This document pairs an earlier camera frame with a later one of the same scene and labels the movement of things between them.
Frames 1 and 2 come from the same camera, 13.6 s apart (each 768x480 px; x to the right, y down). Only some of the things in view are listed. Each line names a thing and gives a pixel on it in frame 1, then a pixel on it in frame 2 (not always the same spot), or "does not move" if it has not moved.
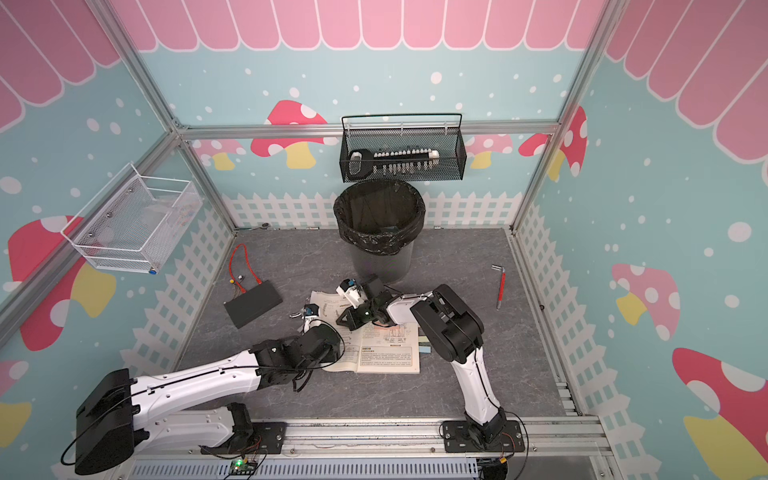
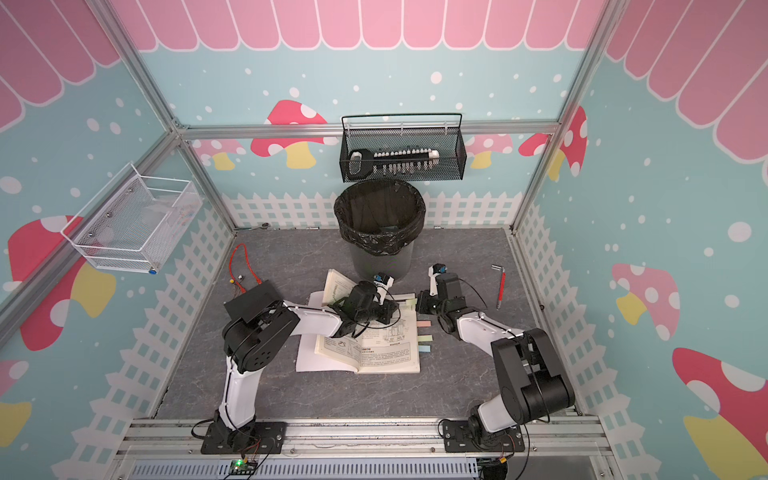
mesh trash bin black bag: x=381 y=218 does not move
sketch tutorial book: x=370 y=349 does not move
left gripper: x=333 y=354 -> x=388 y=308
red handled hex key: x=502 y=285 does not move
